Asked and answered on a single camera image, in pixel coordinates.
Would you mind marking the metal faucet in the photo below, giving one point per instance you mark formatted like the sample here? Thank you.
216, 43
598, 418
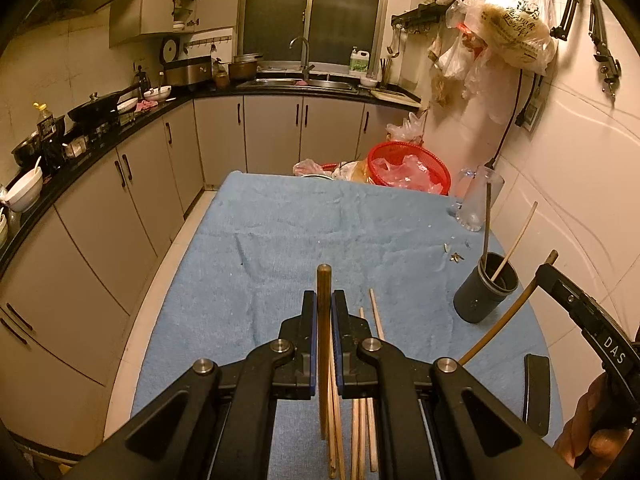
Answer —
305, 55

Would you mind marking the person's right hand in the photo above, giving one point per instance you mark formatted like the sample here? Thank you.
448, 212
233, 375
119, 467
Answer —
580, 435

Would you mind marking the white bowl with spoon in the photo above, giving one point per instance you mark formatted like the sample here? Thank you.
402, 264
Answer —
157, 94

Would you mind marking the blue towel mat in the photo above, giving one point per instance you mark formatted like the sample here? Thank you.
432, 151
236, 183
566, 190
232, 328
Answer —
300, 230

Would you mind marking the black wall shelf rack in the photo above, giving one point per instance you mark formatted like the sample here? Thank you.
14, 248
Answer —
420, 15

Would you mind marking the dark wooden chopstick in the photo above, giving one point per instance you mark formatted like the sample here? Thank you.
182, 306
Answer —
324, 310

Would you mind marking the wall socket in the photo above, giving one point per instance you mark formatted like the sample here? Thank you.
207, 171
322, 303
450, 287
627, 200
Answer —
531, 107

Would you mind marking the long black hanging tool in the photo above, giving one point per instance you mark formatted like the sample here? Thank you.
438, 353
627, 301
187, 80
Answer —
602, 45

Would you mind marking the small pale scraps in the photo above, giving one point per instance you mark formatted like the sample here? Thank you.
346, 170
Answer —
454, 255

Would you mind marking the black wok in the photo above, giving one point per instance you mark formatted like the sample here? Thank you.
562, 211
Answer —
95, 107

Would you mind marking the green detergent bottle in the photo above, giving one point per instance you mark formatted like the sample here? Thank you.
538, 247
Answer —
358, 62

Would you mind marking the pink rag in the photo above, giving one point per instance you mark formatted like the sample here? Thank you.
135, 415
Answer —
146, 105

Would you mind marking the beige upper cabinet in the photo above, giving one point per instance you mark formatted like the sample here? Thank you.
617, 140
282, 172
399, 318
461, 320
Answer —
155, 10

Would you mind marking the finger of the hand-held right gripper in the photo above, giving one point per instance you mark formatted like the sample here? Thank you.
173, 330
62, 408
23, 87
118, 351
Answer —
537, 395
557, 287

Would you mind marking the red plastic basket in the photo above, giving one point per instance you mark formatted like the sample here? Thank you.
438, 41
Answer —
430, 160

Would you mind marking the black cylindrical chopstick holder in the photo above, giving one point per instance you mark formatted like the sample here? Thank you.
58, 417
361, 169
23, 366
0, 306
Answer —
475, 300

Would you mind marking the countertop utensil holder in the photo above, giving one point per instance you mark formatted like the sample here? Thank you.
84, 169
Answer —
385, 72

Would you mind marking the steel sink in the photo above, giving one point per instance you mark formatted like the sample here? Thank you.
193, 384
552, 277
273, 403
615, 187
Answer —
295, 84

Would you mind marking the clear glass pitcher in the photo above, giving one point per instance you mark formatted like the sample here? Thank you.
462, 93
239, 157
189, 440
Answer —
475, 200

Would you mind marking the white plastic bag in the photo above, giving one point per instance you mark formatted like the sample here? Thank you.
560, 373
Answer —
407, 127

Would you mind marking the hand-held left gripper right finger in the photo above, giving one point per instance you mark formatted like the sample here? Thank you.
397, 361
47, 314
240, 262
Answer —
336, 365

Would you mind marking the beige lower cabinets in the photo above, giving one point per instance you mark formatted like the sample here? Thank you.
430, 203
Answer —
150, 175

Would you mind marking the small white bowl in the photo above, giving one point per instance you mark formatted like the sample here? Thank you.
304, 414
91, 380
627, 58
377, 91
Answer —
369, 81

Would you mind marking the white plate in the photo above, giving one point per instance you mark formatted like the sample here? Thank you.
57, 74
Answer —
126, 105

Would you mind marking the cooking oil bottle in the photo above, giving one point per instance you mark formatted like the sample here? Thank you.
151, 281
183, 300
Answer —
45, 122

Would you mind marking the pink plastic bag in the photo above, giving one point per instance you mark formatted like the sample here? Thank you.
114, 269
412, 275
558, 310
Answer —
310, 166

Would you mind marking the metal cooking pot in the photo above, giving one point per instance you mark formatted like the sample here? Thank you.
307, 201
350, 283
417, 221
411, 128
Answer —
243, 69

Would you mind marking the hanging bag of noodles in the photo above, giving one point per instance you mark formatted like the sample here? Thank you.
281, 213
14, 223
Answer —
520, 30

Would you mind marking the kitchen window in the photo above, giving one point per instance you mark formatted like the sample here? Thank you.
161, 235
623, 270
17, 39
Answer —
345, 10

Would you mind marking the yellowish plastic bag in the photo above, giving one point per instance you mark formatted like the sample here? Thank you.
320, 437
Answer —
352, 172

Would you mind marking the stainless steel box appliance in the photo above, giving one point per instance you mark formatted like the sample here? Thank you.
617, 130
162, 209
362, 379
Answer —
187, 74

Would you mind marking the thin dark chopstick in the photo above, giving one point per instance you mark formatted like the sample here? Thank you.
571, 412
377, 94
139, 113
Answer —
486, 230

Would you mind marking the cutting board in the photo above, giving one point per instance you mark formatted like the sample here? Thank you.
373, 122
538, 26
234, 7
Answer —
395, 98

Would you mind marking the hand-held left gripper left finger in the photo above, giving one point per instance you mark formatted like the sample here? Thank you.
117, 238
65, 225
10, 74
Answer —
313, 370

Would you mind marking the large white bowl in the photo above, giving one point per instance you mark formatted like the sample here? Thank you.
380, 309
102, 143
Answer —
22, 192

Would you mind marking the hanging clear plastic bags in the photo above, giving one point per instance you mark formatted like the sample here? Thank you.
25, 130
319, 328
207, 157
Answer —
457, 55

